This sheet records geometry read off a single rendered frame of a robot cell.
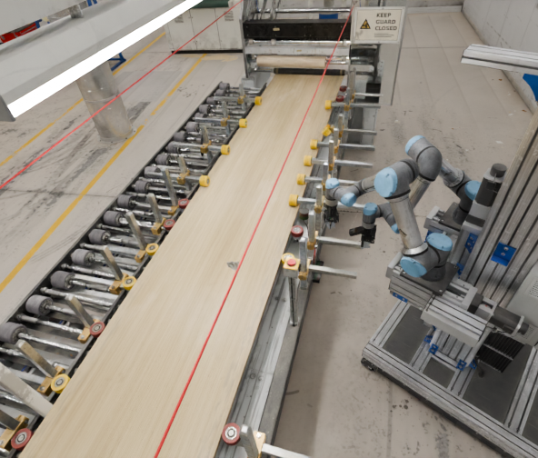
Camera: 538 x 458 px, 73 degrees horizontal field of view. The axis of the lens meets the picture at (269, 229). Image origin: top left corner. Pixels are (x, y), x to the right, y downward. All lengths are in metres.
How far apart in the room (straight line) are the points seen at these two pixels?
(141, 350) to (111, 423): 0.34
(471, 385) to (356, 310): 0.93
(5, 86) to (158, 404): 1.46
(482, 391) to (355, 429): 0.81
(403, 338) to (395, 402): 0.41
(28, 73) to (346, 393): 2.50
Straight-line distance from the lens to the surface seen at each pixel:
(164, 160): 3.43
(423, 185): 2.01
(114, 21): 0.98
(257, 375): 2.14
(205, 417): 1.80
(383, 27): 4.29
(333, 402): 2.74
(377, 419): 2.74
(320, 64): 4.49
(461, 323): 2.02
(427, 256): 1.82
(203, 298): 2.11
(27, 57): 0.81
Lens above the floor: 2.56
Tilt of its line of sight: 43 degrees down
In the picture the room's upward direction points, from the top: 6 degrees counter-clockwise
